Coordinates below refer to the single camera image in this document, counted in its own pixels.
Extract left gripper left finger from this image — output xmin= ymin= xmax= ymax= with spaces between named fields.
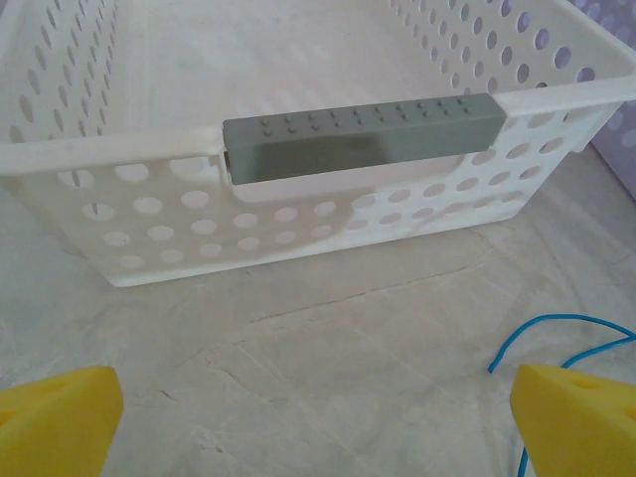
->
xmin=0 ymin=366 xmax=124 ymax=477

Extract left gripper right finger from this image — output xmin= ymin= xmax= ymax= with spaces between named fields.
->
xmin=510 ymin=363 xmax=636 ymax=477

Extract blue cable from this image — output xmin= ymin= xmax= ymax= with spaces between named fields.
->
xmin=488 ymin=312 xmax=636 ymax=477

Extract white perforated basket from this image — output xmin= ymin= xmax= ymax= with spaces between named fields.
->
xmin=0 ymin=0 xmax=636 ymax=290

